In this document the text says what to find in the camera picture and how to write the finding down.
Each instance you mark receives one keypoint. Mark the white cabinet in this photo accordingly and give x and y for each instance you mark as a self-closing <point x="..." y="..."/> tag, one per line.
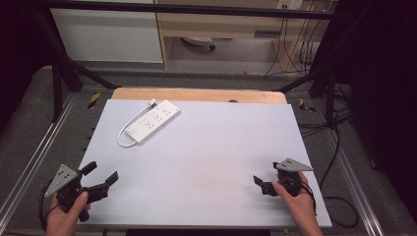
<point x="105" y="36"/>

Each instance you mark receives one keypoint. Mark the aluminium floor rail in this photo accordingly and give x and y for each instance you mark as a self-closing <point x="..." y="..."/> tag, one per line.
<point x="36" y="154"/>
<point x="352" y="180"/>

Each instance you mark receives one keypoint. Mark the office chair base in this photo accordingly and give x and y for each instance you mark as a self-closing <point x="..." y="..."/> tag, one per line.
<point x="200" y="41"/>

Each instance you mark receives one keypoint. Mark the black curtain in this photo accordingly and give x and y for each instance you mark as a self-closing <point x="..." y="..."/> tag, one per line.
<point x="383" y="82"/>
<point x="16" y="49"/>

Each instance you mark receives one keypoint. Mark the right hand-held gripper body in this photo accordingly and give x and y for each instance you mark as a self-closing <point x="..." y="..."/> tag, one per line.
<point x="290" y="177"/>

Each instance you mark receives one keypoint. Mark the white power plug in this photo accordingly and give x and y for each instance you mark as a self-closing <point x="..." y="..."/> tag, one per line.
<point x="152" y="102"/>

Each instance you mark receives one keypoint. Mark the white power strip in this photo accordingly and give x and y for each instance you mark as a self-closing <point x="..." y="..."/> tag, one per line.
<point x="154" y="122"/>

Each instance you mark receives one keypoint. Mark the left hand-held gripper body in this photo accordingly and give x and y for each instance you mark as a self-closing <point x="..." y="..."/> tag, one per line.
<point x="62" y="178"/>

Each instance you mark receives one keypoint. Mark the person's right hand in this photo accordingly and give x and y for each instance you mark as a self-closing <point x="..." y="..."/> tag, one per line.
<point x="296" y="203"/>

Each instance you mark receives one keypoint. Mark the black metal stand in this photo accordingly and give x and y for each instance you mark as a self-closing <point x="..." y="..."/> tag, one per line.
<point x="329" y="95"/>
<point x="58" y="88"/>

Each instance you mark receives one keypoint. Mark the black metal frame bar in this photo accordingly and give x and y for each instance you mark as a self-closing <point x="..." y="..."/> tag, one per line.
<point x="190" y="10"/>

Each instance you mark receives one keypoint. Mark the wooden desk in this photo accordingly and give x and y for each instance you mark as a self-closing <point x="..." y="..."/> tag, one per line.
<point x="223" y="26"/>

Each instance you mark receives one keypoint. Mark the white wall socket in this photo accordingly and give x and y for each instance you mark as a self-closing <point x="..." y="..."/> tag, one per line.
<point x="290" y="4"/>

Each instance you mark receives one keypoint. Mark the wooden table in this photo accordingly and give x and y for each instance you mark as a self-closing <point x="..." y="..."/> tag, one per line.
<point x="196" y="95"/>

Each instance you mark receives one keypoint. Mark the yellow black tape strip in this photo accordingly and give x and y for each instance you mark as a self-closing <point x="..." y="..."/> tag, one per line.
<point x="306" y="106"/>
<point x="94" y="100"/>

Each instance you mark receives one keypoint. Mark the person's left hand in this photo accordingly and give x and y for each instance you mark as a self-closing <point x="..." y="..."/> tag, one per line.
<point x="65" y="216"/>

